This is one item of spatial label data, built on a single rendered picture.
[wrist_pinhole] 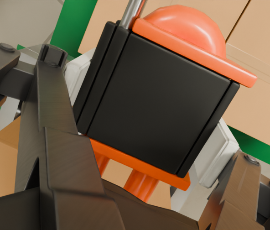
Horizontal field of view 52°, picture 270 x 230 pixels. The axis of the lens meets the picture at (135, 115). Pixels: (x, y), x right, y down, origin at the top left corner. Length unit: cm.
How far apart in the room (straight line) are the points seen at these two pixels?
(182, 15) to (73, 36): 132
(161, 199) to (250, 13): 58
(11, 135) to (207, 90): 52
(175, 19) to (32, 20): 140
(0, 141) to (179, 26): 49
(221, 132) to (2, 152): 51
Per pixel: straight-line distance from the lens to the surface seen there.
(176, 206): 105
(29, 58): 90
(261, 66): 94
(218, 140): 16
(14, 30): 159
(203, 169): 16
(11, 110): 99
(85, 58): 16
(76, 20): 147
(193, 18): 17
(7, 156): 61
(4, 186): 65
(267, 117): 100
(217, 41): 17
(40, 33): 154
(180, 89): 16
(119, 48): 15
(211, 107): 16
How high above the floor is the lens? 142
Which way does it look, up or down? 69 degrees down
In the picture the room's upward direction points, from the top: 168 degrees counter-clockwise
